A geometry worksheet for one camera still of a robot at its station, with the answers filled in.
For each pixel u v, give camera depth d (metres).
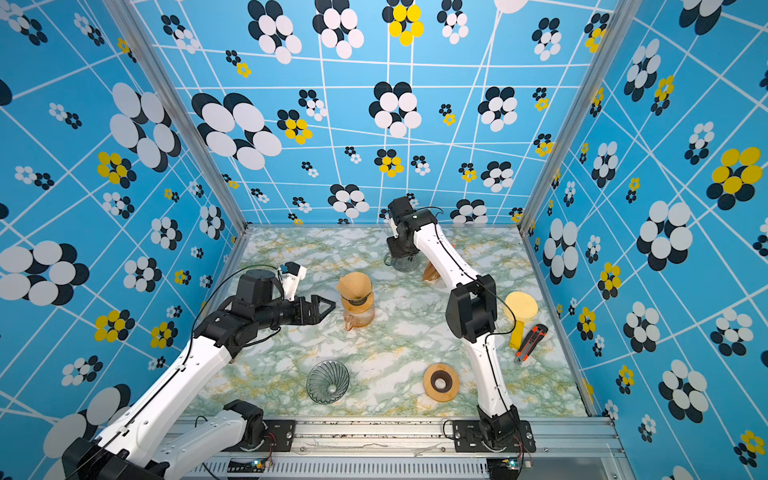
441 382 0.83
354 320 0.93
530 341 0.89
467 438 0.73
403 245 0.81
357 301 0.87
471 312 0.57
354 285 0.86
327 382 0.80
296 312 0.66
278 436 0.73
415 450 0.72
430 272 1.01
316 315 0.65
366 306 0.87
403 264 1.04
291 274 0.68
